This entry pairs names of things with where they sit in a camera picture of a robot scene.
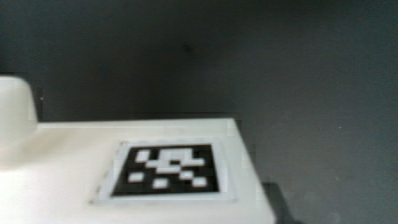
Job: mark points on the white drawer tray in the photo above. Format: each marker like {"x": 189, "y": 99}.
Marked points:
{"x": 127, "y": 172}

